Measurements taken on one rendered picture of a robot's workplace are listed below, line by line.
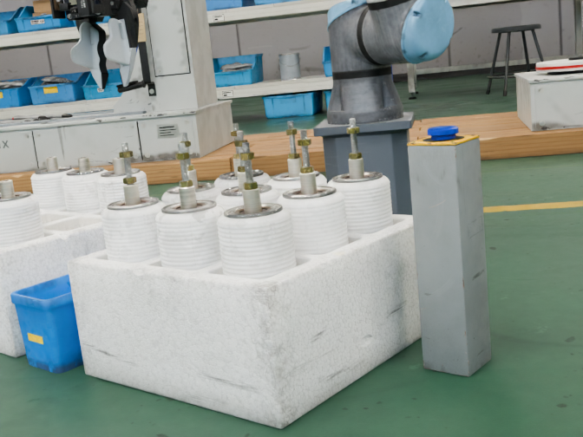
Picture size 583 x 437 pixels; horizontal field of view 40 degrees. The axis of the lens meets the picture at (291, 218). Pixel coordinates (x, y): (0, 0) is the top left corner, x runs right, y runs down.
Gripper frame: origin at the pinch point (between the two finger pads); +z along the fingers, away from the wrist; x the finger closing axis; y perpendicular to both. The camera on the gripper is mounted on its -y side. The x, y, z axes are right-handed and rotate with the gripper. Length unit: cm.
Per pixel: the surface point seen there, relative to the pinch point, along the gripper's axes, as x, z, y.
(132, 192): 0.9, 16.3, 1.2
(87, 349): -7.4, 39.1, 6.5
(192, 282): 16.7, 26.0, 12.3
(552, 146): 32, 40, -198
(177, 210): 11.5, 18.1, 6.0
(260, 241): 25.8, 21.3, 9.8
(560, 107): 34, 28, -206
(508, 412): 54, 43, 4
